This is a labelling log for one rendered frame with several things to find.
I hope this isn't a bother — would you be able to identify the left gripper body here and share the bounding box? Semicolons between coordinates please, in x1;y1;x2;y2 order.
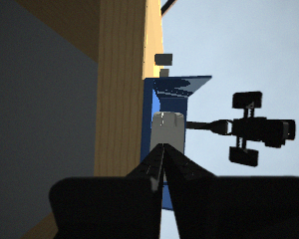
229;91;262;167

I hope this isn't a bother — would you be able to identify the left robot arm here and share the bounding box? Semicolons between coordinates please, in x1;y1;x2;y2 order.
186;117;296;148

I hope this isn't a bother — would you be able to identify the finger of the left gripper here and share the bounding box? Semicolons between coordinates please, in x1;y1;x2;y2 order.
232;96;261;109
229;146;258;162

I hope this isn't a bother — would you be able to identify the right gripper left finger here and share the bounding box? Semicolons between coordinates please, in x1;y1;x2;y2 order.
49;143;164;239

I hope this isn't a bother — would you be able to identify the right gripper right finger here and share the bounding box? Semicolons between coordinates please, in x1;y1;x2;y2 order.
163;143;299;239

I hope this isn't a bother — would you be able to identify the black metal frame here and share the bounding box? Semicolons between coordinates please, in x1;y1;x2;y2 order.
160;0;177;17

